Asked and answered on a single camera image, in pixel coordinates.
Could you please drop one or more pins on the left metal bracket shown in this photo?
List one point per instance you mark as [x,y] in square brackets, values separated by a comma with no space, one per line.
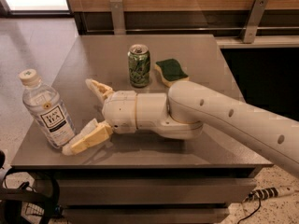
[117,14]

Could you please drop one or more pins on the green and yellow sponge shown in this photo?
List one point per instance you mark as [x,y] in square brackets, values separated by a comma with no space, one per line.
[170,71]

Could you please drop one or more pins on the metal bracket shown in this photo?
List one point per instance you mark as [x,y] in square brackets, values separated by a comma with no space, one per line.
[117,14]
[254,18]

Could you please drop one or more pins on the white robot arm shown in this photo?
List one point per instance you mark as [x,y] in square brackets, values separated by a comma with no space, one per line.
[182,112]

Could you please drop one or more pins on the green soda can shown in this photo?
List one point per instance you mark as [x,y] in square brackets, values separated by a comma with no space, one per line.
[139,65]

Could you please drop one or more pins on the clear plastic water bottle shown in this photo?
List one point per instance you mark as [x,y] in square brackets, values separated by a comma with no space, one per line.
[47,108]

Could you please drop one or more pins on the horizontal metal rail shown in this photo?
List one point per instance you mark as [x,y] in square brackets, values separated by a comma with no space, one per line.
[205,30]

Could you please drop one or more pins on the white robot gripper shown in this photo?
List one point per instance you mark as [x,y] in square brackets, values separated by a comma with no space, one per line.
[120,111]

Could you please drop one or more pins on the white power strip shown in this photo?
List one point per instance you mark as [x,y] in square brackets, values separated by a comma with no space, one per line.
[269,193]

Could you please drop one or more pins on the grey drawer cabinet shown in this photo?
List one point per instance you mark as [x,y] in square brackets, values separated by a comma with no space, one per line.
[142,178]

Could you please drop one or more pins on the right metal bracket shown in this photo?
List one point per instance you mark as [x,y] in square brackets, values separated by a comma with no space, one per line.
[254,18]

